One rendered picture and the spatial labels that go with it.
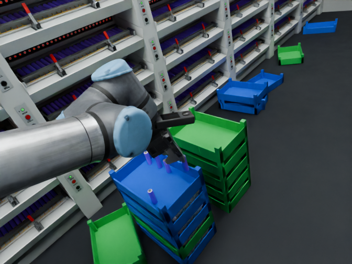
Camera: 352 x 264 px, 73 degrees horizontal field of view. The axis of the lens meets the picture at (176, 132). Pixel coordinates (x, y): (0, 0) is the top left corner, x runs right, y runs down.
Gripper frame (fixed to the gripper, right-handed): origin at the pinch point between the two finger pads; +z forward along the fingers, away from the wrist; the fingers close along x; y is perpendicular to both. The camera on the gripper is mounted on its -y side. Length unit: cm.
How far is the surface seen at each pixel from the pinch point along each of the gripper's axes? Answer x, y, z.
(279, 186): -7, -29, 56
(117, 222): -24, 49, 35
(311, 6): -204, -213, 90
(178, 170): -9.5, 5.7, 13.3
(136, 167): -20.2, 20.6, 8.9
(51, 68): -52, 28, -36
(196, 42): -93, -42, 6
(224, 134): -19.5, -18.4, 19.7
